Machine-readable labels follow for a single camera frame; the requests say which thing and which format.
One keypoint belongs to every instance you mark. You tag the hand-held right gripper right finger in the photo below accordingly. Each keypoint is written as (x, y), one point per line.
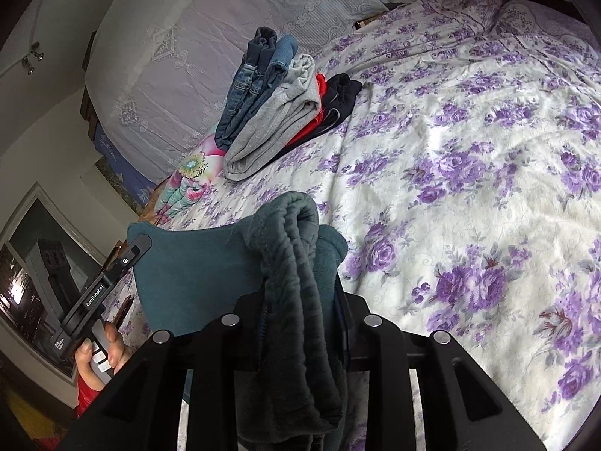
(361, 338)

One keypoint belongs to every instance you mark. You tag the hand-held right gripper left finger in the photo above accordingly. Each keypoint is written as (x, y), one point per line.
(244, 338)

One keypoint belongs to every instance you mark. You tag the folded blue jeans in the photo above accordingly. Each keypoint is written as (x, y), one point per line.
(253, 80)

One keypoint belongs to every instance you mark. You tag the folded grey sweatpants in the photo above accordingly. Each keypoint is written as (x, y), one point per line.
(277, 117)

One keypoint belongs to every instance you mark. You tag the person's left hand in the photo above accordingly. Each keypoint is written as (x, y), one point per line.
(115, 350)

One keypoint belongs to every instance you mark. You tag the wooden headboard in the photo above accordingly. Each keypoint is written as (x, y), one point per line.
(368, 21)

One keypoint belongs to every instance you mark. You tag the wall spot lamp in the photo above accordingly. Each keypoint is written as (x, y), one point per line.
(33, 58)

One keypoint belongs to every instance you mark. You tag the folded floral quilt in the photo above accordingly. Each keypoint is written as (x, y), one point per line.
(192, 174)

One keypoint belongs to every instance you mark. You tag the folded black pants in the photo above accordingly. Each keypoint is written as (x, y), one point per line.
(340, 98)

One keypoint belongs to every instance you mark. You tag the teal fleece pants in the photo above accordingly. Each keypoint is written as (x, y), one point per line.
(188, 272)

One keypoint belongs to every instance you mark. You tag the blue mattress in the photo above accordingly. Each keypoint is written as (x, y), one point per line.
(122, 164)

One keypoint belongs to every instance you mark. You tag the framed mirror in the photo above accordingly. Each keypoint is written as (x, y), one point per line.
(42, 282)

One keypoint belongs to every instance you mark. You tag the purple lace pillow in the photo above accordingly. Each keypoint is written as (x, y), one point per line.
(544, 19)

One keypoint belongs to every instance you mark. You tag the purple floral bed cover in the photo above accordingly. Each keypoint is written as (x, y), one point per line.
(469, 174)

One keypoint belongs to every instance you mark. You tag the folded red pants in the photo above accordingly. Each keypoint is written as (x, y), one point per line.
(314, 122)

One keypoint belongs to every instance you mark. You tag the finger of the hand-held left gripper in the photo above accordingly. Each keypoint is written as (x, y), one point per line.
(138, 246)

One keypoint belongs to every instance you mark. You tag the person's left forearm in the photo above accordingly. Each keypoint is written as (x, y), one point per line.
(87, 399)

